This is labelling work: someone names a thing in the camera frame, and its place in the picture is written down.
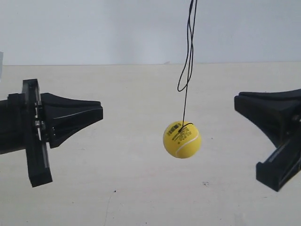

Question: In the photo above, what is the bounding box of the yellow tennis ball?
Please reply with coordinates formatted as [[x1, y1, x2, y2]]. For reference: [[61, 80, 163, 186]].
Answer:
[[163, 121, 202, 159]]

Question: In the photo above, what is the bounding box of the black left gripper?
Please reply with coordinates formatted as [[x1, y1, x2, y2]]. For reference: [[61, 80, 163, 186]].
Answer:
[[0, 79, 103, 187]]

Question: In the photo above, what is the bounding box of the black hanging string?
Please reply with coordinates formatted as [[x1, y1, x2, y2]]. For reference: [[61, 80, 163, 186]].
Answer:
[[176, 0, 198, 134]]

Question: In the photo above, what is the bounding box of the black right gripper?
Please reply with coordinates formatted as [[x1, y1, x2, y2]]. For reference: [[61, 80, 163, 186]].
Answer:
[[234, 95, 301, 192]]

